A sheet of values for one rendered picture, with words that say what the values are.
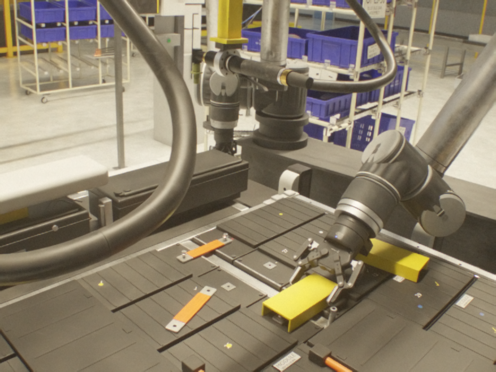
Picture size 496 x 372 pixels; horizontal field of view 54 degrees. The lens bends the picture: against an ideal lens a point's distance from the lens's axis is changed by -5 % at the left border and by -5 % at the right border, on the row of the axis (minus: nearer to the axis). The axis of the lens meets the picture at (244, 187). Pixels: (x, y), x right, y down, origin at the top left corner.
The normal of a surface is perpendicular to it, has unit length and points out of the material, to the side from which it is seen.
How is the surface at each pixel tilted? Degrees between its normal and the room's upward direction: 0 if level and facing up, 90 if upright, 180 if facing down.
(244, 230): 0
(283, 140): 23
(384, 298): 0
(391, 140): 45
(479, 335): 0
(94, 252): 79
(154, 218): 72
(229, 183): 90
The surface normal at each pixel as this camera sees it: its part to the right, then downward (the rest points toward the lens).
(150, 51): -0.14, 0.06
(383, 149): -0.72, -0.63
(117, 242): 0.62, 0.06
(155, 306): 0.05, -0.92
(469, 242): -0.61, 0.28
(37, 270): 0.33, 0.23
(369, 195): -0.15, -0.41
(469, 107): -0.30, 0.18
